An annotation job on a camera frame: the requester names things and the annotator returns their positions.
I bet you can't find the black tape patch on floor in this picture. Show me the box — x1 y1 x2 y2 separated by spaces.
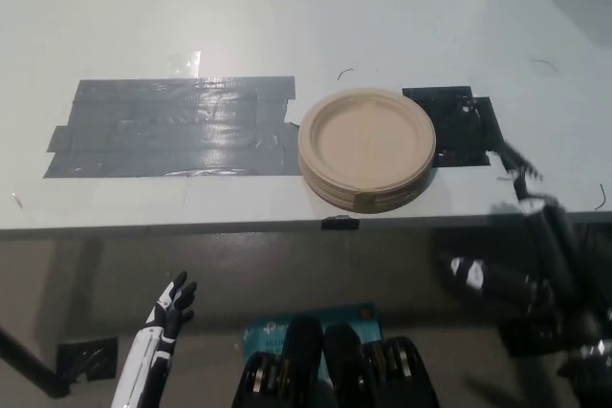
496 321 575 357
55 336 120 383

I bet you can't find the teal cardboard box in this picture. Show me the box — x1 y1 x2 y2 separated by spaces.
241 302 383 366

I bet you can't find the black metal pole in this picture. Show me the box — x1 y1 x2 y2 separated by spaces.
0 326 73 399

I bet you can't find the beige wooden round plate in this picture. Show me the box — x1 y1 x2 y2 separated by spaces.
296 87 439 214

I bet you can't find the black tape patch on desk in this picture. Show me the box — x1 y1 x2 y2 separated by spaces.
402 86 506 168

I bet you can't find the small black tape strip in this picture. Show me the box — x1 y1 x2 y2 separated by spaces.
321 216 361 231

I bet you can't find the clear tape piece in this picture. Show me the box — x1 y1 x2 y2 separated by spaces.
166 49 205 77

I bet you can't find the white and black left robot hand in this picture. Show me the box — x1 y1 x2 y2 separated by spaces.
110 270 198 408

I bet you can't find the grey duct tape patch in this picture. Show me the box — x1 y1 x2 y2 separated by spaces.
42 75 302 179

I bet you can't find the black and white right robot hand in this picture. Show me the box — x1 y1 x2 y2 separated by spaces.
494 140 569 219

